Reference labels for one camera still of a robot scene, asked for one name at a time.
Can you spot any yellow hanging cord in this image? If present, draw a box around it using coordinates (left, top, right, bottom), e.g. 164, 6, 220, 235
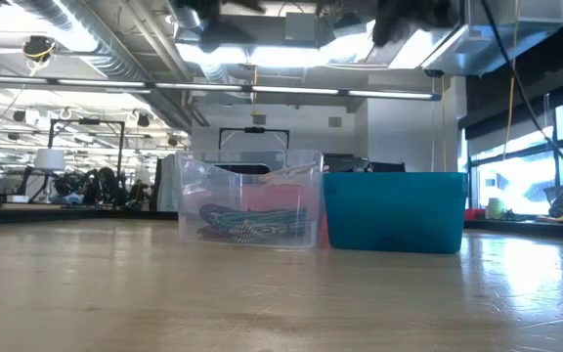
500, 0, 521, 162

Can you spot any long black robot cable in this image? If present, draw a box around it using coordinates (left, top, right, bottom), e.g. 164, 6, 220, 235
478, 0, 563, 194

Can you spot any round silver air duct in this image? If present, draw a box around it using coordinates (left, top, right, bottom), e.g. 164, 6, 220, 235
165, 4, 205, 29

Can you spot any black ceiling cord reel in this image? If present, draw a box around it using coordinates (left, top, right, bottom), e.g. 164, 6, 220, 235
21, 34, 58, 64

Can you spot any grey white braided cable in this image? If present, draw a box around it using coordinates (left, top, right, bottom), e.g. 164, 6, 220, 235
211, 221, 269, 244

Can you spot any low black frame stand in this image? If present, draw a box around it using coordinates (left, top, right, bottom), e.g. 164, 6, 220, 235
218, 126, 291, 152

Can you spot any green cup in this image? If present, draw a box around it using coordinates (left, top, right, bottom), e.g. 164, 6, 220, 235
486, 197, 505, 221

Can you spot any teal plastic bin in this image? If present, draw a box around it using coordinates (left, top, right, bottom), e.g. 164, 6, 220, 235
322, 170, 470, 256

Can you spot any tall black frame stand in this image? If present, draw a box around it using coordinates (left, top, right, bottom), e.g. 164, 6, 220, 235
48, 118, 126, 206

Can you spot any clear plastic bin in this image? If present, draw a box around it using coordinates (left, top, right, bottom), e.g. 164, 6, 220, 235
175, 148, 325, 250

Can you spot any white shade table lamp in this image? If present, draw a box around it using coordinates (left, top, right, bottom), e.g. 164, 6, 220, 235
33, 148, 66, 204

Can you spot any long ceiling light bar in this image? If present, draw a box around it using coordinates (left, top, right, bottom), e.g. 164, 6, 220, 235
0, 72, 443, 102

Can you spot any teal braided cable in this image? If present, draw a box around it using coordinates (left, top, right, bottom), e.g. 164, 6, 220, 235
199, 203, 310, 237

